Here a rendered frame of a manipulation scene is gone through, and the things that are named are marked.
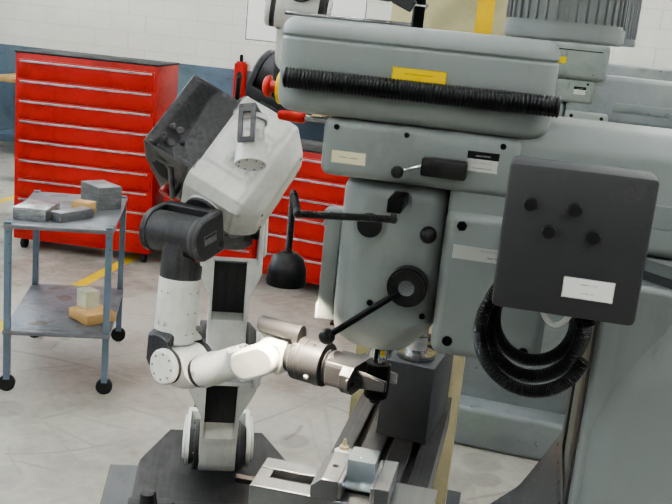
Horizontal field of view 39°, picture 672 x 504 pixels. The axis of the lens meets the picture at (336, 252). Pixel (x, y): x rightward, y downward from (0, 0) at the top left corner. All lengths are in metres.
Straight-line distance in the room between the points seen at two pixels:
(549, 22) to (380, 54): 0.27
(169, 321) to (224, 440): 0.69
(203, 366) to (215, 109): 0.57
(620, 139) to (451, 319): 0.41
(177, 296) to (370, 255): 0.53
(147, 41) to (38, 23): 1.42
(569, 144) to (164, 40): 10.15
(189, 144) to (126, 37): 9.70
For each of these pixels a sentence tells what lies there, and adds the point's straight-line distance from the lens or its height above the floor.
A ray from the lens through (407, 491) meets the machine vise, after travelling 1.87.
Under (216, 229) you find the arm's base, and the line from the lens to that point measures 2.03.
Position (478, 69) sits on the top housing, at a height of 1.83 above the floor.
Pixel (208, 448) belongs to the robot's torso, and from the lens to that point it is 2.68.
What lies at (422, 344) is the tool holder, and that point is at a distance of 2.19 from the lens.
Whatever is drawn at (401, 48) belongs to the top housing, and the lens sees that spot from 1.57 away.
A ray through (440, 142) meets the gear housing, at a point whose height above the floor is 1.71.
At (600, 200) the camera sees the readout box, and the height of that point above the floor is 1.69.
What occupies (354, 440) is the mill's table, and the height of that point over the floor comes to 0.96.
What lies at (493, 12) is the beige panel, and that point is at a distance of 3.40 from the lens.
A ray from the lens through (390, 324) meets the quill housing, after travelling 1.68.
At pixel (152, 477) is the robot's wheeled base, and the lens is 2.82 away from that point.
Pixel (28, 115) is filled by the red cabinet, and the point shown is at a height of 1.00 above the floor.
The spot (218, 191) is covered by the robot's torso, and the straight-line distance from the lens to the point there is 2.04.
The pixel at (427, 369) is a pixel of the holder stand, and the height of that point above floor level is 1.14.
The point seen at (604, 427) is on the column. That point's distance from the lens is 1.63.
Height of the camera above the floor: 1.89
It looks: 14 degrees down
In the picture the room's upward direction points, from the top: 6 degrees clockwise
